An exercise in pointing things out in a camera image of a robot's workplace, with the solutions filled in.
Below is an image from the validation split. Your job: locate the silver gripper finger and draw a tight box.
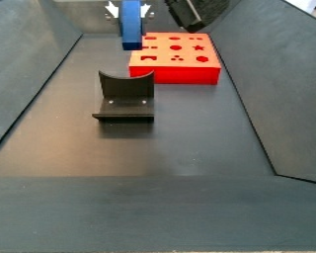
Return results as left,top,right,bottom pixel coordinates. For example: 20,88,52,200
142,4,157,19
106,2,121,18

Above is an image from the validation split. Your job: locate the blue rectangular block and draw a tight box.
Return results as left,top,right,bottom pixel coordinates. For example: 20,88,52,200
121,0,143,50

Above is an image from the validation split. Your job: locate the red board with shaped holes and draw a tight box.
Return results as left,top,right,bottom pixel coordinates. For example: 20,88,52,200
129,33,222,85

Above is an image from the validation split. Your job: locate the black curved fixture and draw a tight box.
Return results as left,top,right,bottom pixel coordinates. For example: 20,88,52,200
92,71,155,121

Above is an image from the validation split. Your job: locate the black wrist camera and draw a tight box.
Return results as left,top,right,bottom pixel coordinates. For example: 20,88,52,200
165,0,230,33

